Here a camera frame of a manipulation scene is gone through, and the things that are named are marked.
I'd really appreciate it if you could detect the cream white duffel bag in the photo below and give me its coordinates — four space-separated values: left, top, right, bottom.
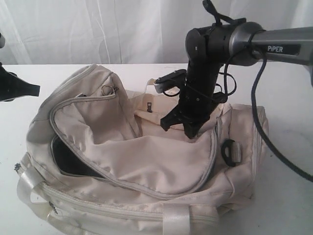
15 65 267 235

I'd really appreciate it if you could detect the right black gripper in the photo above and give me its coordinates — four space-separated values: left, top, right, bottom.
160 86 226 139

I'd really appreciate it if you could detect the metal key ring zipper pull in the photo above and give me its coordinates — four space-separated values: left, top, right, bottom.
101 85 119 96

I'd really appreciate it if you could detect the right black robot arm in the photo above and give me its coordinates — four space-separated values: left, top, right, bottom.
155 0 313 138

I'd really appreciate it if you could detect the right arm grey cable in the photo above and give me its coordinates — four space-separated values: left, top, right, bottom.
215 46 313 179

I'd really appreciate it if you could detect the white background curtain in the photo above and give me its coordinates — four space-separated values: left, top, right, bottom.
0 0 313 66

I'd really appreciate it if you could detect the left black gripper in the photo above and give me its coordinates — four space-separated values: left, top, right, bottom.
0 63 40 102

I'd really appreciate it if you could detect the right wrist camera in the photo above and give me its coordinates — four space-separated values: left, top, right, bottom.
154 69 187 94

